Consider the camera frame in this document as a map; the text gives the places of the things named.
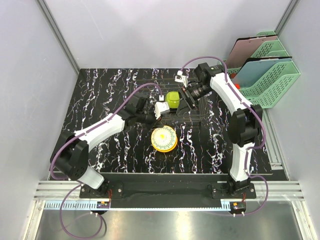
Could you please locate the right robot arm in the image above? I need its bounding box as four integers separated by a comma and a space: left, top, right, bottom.
175, 63, 264, 199

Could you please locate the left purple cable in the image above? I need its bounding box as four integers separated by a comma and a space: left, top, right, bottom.
49, 83, 163, 240

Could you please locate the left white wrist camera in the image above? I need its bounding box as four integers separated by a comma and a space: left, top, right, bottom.
154, 95, 170, 120

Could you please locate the marble patterned table mat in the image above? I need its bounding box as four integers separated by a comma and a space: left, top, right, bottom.
62, 68, 233, 174

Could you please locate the teal patterned yellow bowl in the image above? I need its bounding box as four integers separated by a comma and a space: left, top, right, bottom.
151, 125, 178, 146

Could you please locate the wire dish rack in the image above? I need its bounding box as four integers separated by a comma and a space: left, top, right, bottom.
129, 78, 207, 125

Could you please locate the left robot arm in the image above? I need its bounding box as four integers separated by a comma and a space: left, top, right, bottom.
50, 92, 170, 198

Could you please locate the yellow bottom bowl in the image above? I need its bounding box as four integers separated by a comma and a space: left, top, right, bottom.
152, 141, 178, 153

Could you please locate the patterned bowl green outside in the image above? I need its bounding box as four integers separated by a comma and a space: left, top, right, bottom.
165, 91, 180, 110

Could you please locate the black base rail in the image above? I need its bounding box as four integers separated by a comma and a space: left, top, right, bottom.
77, 173, 270, 209

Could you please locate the red cube back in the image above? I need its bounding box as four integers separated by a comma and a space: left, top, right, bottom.
230, 73, 237, 79

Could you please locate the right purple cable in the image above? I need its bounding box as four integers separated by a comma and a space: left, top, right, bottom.
180, 55, 269, 216

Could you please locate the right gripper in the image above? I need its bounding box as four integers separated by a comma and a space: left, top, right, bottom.
176, 83, 213, 118

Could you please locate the pink clipboard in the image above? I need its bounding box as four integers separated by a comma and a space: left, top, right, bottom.
225, 34, 278, 69

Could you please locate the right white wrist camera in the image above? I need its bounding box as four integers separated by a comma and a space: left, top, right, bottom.
174, 70, 188, 88

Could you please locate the blue clipboard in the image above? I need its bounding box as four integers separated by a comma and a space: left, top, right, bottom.
230, 56, 292, 88

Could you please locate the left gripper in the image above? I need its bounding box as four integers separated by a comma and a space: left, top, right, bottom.
136, 105, 164, 132

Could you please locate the purple cable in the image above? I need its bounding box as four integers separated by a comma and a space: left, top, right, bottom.
180, 55, 269, 216
49, 83, 163, 240

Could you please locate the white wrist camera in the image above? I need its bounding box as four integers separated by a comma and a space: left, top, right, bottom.
154, 95, 170, 120
174, 70, 188, 88

